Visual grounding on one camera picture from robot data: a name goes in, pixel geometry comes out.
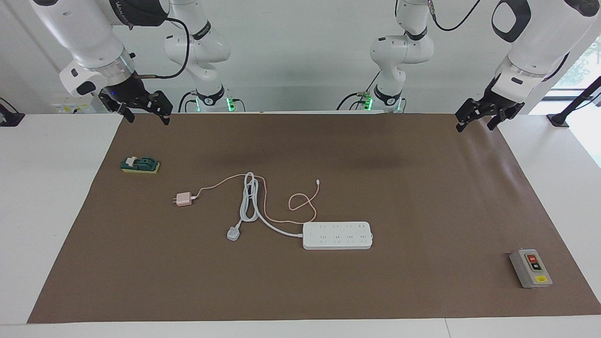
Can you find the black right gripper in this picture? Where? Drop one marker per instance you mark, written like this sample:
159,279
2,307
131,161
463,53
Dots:
136,96

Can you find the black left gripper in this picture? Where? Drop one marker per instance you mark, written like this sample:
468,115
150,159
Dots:
490,105

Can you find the pink charger adapter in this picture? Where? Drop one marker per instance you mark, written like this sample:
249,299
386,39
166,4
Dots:
183,199

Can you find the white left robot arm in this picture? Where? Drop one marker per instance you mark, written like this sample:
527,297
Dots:
540,42

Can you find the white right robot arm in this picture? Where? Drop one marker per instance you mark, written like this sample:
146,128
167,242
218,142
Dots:
89,37

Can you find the white power strip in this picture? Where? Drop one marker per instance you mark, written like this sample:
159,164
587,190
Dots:
338,237

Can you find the black slanted stand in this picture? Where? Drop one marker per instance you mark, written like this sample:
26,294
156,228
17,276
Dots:
558,119

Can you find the window with greenery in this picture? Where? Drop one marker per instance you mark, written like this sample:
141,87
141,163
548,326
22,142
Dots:
587,70

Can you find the black desk clamp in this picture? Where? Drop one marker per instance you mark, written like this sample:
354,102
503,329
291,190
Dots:
9,118

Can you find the brown table mat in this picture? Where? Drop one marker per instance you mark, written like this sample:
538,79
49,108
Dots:
328,291

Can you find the green knife switch yellow base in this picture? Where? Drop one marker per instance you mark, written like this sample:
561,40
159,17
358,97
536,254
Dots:
143,164

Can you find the white wall socket box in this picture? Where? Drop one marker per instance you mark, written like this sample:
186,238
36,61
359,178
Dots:
70,107

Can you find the grey on-off switch box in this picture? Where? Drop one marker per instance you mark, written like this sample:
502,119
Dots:
530,270

